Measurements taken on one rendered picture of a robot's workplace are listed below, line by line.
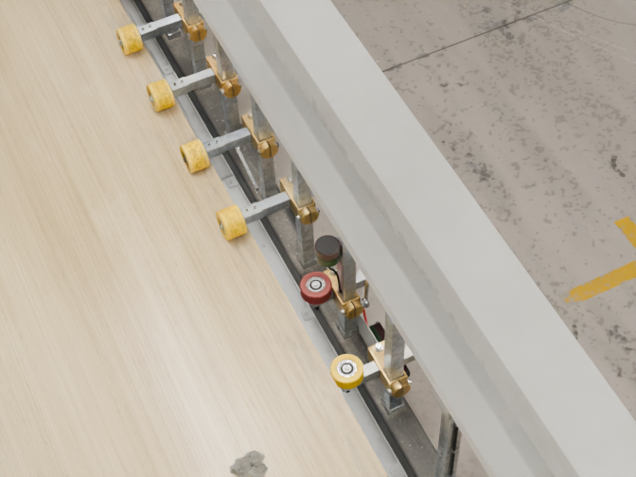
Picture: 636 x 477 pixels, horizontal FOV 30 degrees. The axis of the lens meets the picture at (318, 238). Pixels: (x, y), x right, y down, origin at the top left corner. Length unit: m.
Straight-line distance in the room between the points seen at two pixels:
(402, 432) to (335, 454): 0.30
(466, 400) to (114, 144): 2.29
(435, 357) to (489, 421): 0.09
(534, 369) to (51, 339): 2.06
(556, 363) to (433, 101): 3.57
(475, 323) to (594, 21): 3.95
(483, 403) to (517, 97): 3.55
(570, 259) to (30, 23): 1.95
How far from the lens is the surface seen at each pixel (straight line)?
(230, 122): 3.47
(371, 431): 3.08
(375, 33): 4.84
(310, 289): 2.96
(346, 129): 1.21
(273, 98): 1.37
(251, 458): 2.74
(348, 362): 2.85
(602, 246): 4.23
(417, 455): 2.96
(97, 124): 3.39
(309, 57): 1.28
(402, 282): 1.20
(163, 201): 3.17
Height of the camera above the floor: 3.36
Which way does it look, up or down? 54 degrees down
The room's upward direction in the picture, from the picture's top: 3 degrees counter-clockwise
